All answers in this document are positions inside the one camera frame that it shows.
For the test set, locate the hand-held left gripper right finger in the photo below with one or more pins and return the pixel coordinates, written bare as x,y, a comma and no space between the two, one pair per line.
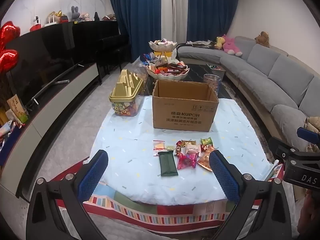
223,175

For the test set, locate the white basket gold ribbon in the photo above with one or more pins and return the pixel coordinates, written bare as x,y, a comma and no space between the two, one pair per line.
53,17

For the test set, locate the brown teddy bear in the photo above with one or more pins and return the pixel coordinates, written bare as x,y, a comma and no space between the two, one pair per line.
262,38

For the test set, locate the blue box of packets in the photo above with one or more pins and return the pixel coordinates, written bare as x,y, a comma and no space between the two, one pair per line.
7,135

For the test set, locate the clear bag of peanuts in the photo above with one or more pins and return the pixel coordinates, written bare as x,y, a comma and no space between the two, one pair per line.
141,73

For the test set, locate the grey curved sofa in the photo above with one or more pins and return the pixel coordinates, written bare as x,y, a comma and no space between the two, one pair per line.
262,75

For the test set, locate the small pink plush doll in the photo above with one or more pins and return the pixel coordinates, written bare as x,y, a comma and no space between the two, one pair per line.
85,16

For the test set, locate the pile of loose snack packets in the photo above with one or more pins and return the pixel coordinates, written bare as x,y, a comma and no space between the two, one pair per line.
148,56

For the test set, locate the yellow plush toy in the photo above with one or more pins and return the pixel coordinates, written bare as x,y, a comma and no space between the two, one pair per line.
218,42

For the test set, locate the orange gold snack packet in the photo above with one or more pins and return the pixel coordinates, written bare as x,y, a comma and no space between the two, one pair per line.
203,161

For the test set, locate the grey rabbit plush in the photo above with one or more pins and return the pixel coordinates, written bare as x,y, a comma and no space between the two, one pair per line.
74,13

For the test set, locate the green yellow snack packet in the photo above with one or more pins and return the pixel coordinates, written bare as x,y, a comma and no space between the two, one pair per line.
206,140

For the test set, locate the gold lid candy container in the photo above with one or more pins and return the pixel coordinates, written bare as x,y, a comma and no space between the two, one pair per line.
126,96

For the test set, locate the small red box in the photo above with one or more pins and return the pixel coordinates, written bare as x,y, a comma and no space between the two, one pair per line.
64,18

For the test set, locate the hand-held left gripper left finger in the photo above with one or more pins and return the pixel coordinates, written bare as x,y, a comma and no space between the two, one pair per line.
92,173

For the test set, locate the small red-white snack packet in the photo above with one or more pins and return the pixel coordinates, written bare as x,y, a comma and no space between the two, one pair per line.
159,146

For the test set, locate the small red wrapped candy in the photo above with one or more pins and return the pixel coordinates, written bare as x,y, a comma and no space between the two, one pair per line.
178,148

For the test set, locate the grey tray of candies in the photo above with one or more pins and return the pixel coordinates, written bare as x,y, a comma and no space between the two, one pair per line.
215,68

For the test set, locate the grey remote control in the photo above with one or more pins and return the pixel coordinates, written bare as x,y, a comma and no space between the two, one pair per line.
62,81

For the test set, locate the gold candy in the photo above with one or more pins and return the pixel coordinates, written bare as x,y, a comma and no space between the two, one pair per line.
186,142

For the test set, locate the black piano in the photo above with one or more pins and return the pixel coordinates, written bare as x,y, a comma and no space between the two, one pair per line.
105,42

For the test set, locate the black curved television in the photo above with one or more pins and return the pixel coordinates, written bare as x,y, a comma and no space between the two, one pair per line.
42,62

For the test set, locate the colourful striped mat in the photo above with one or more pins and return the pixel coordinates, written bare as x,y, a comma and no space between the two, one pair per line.
140,212

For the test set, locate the dark green snack packet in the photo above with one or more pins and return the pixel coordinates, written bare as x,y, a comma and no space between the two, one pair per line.
168,163

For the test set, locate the two-tier white snack stand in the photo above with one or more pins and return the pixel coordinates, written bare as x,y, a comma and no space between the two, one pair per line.
166,60

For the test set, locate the red heart balloon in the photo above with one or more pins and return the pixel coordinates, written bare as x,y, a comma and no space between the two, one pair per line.
8,57
8,33

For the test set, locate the black cone ornament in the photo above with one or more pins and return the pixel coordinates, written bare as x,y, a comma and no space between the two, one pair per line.
96,16

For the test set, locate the pink plush toy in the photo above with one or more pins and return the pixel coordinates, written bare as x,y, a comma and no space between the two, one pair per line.
231,45

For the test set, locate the small green wrapped candy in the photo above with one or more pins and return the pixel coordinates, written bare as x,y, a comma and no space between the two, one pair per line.
170,148

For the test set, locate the clear jar of nuts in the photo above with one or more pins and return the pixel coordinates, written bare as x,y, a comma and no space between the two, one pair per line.
212,81

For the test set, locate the grey black television cabinet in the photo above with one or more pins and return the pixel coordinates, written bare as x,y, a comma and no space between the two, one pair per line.
47,115

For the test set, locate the small red snack packet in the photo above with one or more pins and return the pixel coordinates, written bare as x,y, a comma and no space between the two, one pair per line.
204,148

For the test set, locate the blue curtain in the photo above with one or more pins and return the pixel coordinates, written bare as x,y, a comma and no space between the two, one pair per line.
140,17
212,7

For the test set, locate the brown cardboard box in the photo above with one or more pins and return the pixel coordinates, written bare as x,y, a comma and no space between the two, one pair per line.
182,115

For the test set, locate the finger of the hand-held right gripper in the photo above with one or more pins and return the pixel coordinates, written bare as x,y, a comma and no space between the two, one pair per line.
282,147
306,133

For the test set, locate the beige pink snack packet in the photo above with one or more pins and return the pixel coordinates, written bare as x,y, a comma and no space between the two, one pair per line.
191,150

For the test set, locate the white sheer curtain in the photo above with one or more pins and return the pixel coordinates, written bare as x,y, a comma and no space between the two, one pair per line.
175,12

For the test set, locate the white red toy figure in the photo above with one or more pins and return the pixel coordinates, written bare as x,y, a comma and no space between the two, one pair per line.
36,23

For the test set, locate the red pink snack packet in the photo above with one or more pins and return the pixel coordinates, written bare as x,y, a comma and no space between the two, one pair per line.
186,161

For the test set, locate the beige printed snack bag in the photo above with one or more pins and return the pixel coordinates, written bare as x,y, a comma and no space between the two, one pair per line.
16,105

